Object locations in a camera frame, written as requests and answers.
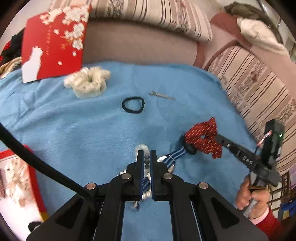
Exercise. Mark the blue striped hair bow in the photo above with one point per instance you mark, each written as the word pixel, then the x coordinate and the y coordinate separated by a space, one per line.
pixel 176 154

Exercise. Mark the silver hair clip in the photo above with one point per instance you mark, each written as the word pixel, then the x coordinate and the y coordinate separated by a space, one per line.
pixel 161 95

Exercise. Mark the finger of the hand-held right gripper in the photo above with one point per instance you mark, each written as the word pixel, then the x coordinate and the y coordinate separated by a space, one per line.
pixel 192 149
pixel 223 140

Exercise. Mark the black and red cloth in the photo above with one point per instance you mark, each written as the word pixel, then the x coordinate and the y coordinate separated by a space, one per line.
pixel 11 46

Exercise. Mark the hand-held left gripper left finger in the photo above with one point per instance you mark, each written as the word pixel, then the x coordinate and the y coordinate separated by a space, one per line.
pixel 140 166

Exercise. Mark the striped cushion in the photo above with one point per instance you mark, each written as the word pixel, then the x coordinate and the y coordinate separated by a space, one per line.
pixel 150 11

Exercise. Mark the person's right forearm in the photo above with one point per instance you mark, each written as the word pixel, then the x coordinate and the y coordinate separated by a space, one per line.
pixel 268 226

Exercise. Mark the blue blanket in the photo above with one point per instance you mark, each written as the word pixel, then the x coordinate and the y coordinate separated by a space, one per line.
pixel 69 129

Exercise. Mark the white fluffy pompom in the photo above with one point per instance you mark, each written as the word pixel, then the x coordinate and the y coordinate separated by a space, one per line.
pixel 142 148

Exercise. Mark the red gift box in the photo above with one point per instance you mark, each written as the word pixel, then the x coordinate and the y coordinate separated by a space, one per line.
pixel 18 185

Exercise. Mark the red flowered box lid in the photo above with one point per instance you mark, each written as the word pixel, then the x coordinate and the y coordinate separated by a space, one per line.
pixel 53 46

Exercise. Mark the pink striped sofa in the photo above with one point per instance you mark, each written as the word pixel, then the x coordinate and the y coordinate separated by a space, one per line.
pixel 138 44

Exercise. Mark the white cloth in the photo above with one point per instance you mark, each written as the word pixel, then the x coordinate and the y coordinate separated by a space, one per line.
pixel 259 34

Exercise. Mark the beige patterned cloth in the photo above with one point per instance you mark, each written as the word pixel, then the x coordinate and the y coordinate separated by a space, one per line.
pixel 9 67

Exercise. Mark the wooden chair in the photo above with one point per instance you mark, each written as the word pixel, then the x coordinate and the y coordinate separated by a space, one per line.
pixel 281 185

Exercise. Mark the person's right hand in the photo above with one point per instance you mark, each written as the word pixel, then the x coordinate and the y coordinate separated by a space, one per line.
pixel 242 197

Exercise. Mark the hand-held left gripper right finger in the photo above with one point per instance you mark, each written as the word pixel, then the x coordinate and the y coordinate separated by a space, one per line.
pixel 152 166

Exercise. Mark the grey cloth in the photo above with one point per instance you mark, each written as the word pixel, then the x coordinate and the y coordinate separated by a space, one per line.
pixel 245 10

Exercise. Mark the white scrunchie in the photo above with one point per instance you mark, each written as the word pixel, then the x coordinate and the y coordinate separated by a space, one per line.
pixel 92 85

